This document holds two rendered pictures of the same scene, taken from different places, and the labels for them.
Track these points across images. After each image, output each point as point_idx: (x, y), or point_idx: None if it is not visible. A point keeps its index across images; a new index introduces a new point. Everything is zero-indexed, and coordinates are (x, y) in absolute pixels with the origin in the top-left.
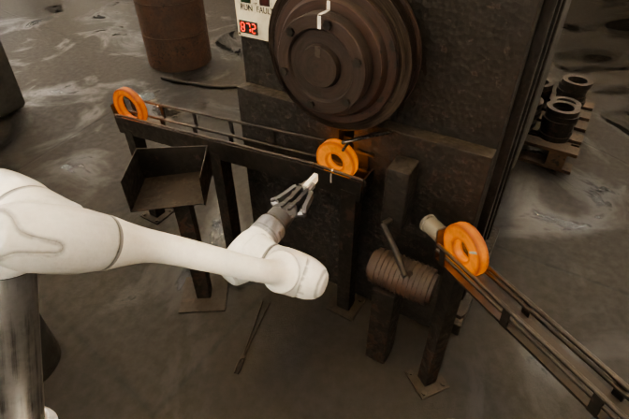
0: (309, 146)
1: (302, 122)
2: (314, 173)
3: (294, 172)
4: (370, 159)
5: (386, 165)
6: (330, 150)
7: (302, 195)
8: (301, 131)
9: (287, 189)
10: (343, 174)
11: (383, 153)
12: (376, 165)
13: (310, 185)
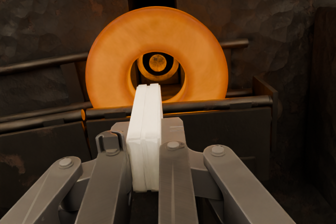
0: (46, 95)
1: (11, 27)
2: (140, 86)
3: (20, 174)
4: (231, 61)
5: (277, 59)
6: (137, 40)
7: (183, 194)
8: (13, 56)
9: (20, 207)
10: (202, 104)
11: (267, 28)
12: (251, 70)
13: (166, 133)
